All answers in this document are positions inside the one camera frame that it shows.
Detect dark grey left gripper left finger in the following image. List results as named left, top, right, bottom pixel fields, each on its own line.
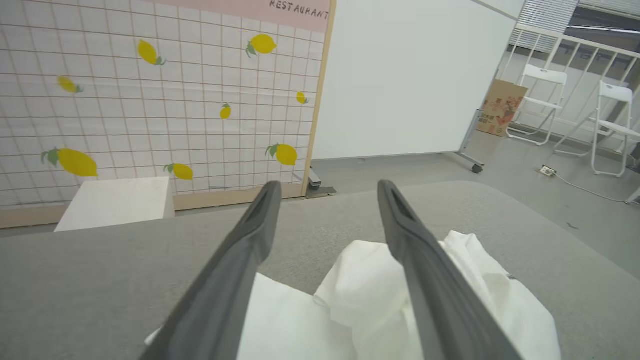
left=140, top=180, right=283, bottom=360

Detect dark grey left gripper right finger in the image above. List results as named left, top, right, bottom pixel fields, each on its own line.
left=377, top=179, right=524, bottom=360

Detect white garment with dark stitching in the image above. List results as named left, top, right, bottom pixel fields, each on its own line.
left=145, top=230, right=562, bottom=360

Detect white box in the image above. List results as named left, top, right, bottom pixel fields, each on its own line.
left=54, top=176, right=176, bottom=232

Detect lemon print grid panel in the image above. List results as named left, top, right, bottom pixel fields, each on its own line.
left=0, top=0, right=337, bottom=230

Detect printed cardboard box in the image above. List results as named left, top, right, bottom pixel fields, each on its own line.
left=476, top=79, right=529, bottom=138

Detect white partition board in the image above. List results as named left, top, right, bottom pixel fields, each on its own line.
left=311, top=0, right=526, bottom=161

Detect white folding chair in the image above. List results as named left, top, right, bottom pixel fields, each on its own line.
left=506, top=64, right=569, bottom=147
left=553, top=80, right=640, bottom=178

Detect white railing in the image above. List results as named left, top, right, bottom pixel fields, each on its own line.
left=500, top=24, right=640, bottom=151

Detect window blinds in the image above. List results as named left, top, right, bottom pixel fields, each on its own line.
left=509, top=0, right=581, bottom=55

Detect grey metal panel bracket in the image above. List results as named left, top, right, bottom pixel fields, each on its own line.
left=305, top=167, right=337, bottom=200

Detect thin grey floor cable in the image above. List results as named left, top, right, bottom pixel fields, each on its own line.
left=550, top=172, right=632, bottom=204

